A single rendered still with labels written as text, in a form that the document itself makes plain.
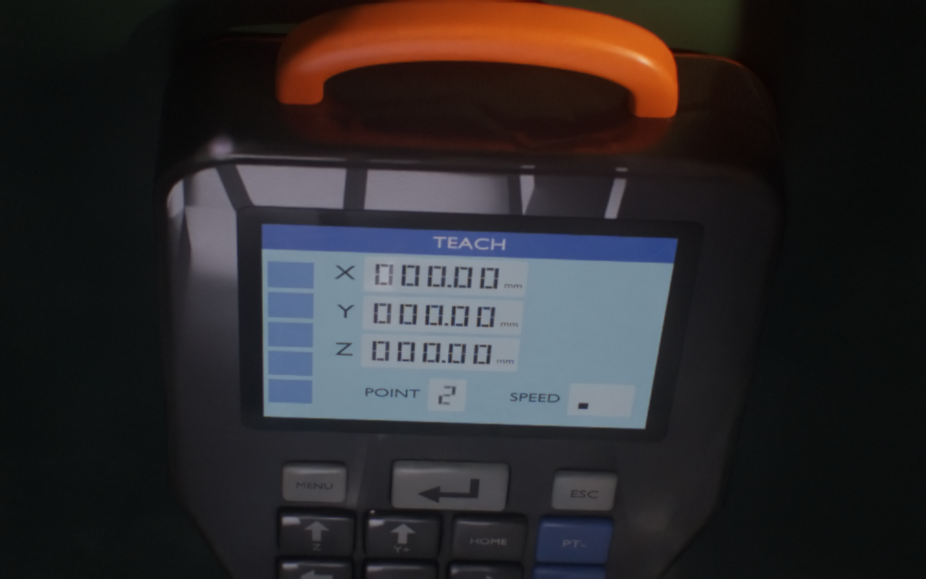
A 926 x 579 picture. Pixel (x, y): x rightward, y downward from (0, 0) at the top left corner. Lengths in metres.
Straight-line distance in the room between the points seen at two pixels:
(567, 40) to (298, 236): 0.05
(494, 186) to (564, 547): 0.08
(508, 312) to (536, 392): 0.02
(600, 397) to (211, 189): 0.07
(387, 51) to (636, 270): 0.05
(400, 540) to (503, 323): 0.06
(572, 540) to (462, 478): 0.02
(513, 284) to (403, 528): 0.06
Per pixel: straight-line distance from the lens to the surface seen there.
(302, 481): 0.40
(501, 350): 0.37
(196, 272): 0.36
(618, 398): 0.38
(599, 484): 0.40
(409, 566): 0.42
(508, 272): 0.36
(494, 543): 0.41
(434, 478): 0.40
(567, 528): 0.41
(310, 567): 0.42
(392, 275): 0.36
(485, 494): 0.40
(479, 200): 0.35
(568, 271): 0.36
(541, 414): 0.38
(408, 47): 0.34
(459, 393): 0.38
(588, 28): 0.34
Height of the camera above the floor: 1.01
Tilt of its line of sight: 41 degrees down
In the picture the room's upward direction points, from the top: 180 degrees clockwise
